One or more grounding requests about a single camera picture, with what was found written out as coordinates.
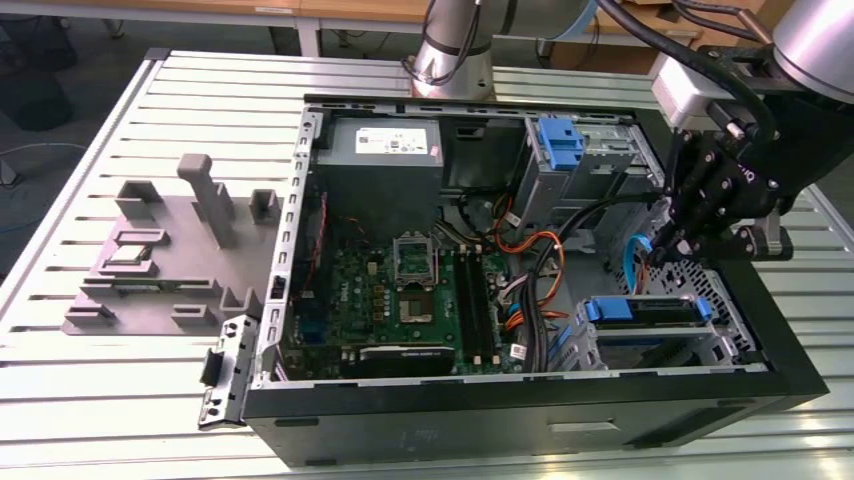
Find hard disk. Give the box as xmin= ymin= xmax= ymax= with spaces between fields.
xmin=584 ymin=294 xmax=714 ymax=349

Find brown box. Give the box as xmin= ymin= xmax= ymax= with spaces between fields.
xmin=550 ymin=42 xmax=662 ymax=75

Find black graphics card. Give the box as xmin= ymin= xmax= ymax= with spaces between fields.
xmin=339 ymin=343 xmax=459 ymax=380

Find orange wire with black plug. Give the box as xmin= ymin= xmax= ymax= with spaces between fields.
xmin=638 ymin=244 xmax=659 ymax=296

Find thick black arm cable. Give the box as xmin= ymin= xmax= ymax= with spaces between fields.
xmin=595 ymin=0 xmax=782 ymax=146

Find orange power wires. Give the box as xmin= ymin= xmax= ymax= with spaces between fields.
xmin=494 ymin=192 xmax=570 ymax=334

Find black cable bundle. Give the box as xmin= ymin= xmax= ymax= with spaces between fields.
xmin=519 ymin=192 xmax=670 ymax=374

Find silver power supply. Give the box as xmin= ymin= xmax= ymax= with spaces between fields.
xmin=312 ymin=117 xmax=446 ymax=241

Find white metal leg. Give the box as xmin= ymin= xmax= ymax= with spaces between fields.
xmin=0 ymin=149 xmax=20 ymax=190

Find CPU socket cover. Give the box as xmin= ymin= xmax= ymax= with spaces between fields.
xmin=391 ymin=233 xmax=442 ymax=292

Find pale blue floor cable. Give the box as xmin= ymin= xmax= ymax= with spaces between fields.
xmin=0 ymin=141 xmax=88 ymax=157

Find red black twisted wire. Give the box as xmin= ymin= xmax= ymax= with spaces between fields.
xmin=300 ymin=193 xmax=329 ymax=301

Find CPU chip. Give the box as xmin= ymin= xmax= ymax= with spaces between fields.
xmin=108 ymin=245 xmax=152 ymax=265

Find blue drive latch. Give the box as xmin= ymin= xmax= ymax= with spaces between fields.
xmin=538 ymin=117 xmax=586 ymax=171

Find black chair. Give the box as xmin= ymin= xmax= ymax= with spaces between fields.
xmin=0 ymin=13 xmax=80 ymax=132

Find silver drive cage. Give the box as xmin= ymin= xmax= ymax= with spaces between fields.
xmin=519 ymin=115 xmax=667 ymax=232

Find silver expansion slot latch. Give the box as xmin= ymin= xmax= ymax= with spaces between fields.
xmin=197 ymin=313 xmax=261 ymax=431

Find thin multicoloured wire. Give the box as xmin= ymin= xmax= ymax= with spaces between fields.
xmin=332 ymin=213 xmax=368 ymax=237

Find silver disk bay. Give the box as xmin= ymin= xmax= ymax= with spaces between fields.
xmin=556 ymin=292 xmax=762 ymax=374

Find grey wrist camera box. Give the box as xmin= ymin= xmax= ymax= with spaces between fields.
xmin=650 ymin=52 xmax=732 ymax=126

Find blue data wire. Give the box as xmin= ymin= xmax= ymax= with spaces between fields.
xmin=624 ymin=233 xmax=654 ymax=296

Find CPU socket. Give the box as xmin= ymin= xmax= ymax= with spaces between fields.
xmin=398 ymin=292 xmax=440 ymax=326

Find wooden desk white frame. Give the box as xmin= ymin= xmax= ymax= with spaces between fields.
xmin=129 ymin=0 xmax=321 ymax=57
xmin=299 ymin=0 xmax=706 ymax=76

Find black case fan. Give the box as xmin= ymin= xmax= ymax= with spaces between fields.
xmin=291 ymin=164 xmax=331 ymax=301

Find black PC case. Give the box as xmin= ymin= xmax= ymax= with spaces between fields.
xmin=240 ymin=92 xmax=831 ymax=469

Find socket locking lever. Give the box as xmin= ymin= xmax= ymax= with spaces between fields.
xmin=430 ymin=233 xmax=444 ymax=291

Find green motherboard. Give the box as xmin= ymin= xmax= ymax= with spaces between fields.
xmin=283 ymin=233 xmax=530 ymax=380

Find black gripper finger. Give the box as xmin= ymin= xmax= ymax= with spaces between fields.
xmin=647 ymin=128 xmax=719 ymax=266
xmin=674 ymin=179 xmax=795 ymax=262

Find grey parts rack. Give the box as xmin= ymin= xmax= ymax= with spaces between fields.
xmin=60 ymin=153 xmax=281 ymax=336

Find green RAM stick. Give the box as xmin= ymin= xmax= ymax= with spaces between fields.
xmin=112 ymin=280 xmax=181 ymax=295

